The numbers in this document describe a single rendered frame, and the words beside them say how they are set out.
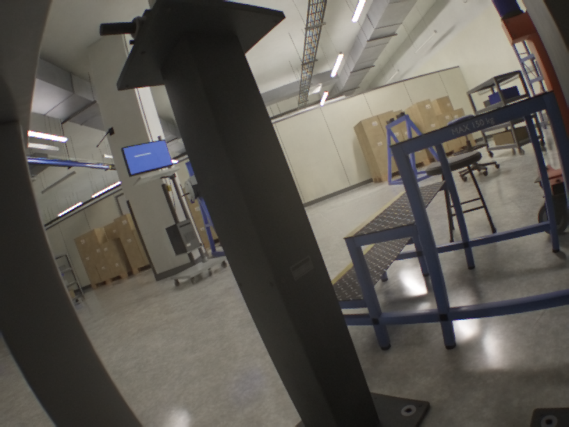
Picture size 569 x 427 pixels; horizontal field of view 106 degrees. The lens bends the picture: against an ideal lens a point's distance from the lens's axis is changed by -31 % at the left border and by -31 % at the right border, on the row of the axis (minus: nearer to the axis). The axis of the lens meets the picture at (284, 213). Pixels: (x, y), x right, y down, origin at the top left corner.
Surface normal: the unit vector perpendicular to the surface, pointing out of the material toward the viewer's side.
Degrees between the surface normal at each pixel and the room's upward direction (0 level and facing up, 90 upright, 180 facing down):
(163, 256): 90
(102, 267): 90
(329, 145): 90
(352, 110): 90
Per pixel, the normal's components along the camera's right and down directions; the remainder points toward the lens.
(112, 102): -0.02, 0.08
